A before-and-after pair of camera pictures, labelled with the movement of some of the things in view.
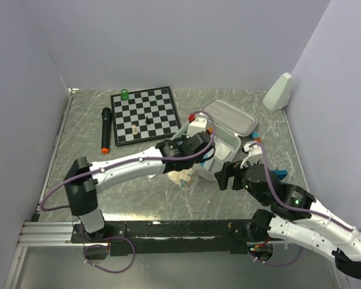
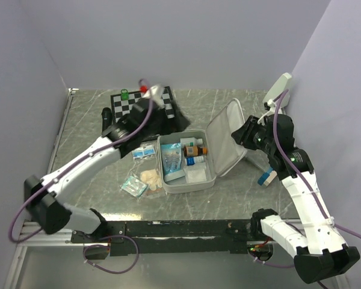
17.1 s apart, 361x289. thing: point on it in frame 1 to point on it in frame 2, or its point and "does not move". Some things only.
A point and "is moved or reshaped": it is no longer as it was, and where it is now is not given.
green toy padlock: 124,96 does not move
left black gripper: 185,138 to 172,125
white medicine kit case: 226,124 is moved or reshaped
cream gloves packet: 185,178 to 152,177
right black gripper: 228,170 to 243,135
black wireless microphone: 106,130 does not move
